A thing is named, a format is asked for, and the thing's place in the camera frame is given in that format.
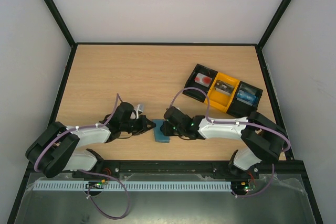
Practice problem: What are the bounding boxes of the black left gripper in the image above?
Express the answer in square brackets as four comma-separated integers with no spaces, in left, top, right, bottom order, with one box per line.
[121,115,156,135]

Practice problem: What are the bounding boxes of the teal leather card holder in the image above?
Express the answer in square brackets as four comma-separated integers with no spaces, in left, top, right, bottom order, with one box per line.
[153,119,170,143]

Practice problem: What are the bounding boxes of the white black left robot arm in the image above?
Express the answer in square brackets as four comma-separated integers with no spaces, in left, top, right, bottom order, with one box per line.
[25,102,156,178]

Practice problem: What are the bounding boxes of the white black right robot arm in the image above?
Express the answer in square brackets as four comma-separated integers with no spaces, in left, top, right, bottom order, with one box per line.
[160,106,291,178]

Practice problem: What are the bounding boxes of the white card red circles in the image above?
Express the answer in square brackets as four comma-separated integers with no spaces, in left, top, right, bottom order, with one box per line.
[194,73,213,87]

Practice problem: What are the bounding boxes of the dark card in yellow bin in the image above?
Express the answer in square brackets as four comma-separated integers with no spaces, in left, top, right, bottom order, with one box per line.
[215,80,234,95]

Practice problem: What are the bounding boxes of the black bin with blue cards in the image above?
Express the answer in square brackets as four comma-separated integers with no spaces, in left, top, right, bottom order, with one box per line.
[226,81,263,118]

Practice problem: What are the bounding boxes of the blue cards stack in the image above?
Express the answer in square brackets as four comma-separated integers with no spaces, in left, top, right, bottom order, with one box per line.
[236,84,257,106]

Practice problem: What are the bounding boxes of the black plastic bin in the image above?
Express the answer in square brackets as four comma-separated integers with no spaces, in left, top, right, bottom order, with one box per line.
[182,64,218,102]

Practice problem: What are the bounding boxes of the yellow plastic bin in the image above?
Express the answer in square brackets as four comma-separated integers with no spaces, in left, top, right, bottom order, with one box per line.
[205,72,240,112]

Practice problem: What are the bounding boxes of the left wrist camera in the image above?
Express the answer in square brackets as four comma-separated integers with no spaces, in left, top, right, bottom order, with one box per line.
[131,104,144,119]

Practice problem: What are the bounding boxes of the white slotted cable duct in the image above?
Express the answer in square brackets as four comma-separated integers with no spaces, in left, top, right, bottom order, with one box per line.
[33,180,232,192]

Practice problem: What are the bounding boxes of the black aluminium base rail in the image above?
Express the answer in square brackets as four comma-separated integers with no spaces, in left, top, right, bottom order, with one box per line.
[26,158,307,180]

